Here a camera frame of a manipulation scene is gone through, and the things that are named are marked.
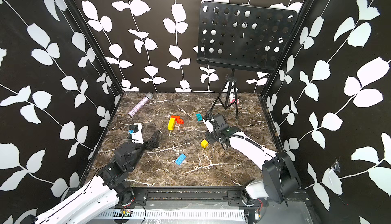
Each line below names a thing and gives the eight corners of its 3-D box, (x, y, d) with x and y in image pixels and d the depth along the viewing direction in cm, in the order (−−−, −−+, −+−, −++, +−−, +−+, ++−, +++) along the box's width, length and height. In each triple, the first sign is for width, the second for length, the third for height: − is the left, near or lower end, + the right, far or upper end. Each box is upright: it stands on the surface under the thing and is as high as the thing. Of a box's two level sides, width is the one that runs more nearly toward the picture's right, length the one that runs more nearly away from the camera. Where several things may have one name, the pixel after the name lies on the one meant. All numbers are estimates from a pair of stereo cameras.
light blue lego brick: (175, 162, 88) (174, 160, 86) (182, 153, 91) (182, 152, 89) (179, 165, 86) (179, 164, 85) (186, 157, 90) (186, 155, 88)
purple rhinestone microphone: (129, 115, 108) (127, 112, 106) (150, 95, 121) (149, 92, 119) (132, 117, 107) (130, 114, 105) (153, 96, 121) (152, 93, 118)
